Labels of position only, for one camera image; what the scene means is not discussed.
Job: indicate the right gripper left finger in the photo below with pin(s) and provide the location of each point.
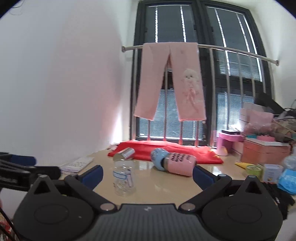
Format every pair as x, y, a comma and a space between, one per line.
82, 187

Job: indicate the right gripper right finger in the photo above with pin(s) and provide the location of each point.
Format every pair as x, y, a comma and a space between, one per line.
212, 187

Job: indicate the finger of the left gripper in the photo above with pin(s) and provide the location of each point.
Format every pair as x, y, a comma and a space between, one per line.
17, 159
52, 171

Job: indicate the clear plastic cup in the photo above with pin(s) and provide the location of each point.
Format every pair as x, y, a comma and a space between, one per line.
123, 180

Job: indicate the stainless steel cup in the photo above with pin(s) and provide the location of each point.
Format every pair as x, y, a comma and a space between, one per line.
124, 154

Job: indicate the sticker sheet booklet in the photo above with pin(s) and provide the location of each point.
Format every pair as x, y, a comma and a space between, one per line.
76, 166

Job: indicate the red cloth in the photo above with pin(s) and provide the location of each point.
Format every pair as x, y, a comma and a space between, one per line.
143, 149

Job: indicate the pink thermos bottle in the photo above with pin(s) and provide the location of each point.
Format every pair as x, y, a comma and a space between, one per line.
180, 164

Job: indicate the pink cone hat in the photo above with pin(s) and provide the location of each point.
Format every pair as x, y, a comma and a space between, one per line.
221, 151

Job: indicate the yellow tube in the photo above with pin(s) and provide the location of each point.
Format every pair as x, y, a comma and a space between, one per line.
243, 165

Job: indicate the green tape roll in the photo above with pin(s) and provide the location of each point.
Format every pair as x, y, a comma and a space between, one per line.
253, 170

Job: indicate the pink stool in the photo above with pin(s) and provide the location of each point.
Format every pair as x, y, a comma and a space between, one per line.
228, 140

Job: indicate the salmon pink storage box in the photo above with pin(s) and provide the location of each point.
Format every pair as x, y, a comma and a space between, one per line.
260, 152

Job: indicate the white small carton box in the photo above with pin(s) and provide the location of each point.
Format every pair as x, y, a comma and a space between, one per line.
271, 173

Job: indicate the black garment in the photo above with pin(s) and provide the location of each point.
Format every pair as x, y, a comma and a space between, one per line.
283, 200

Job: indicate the blue tissue pack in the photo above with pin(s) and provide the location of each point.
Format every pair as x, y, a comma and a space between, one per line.
287, 181

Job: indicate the pink plastic bag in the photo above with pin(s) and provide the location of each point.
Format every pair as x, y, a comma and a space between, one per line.
258, 123

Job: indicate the pink children's pants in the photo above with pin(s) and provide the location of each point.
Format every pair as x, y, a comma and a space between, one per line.
183, 59

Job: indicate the steel window railing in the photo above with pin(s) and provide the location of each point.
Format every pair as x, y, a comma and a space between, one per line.
225, 68

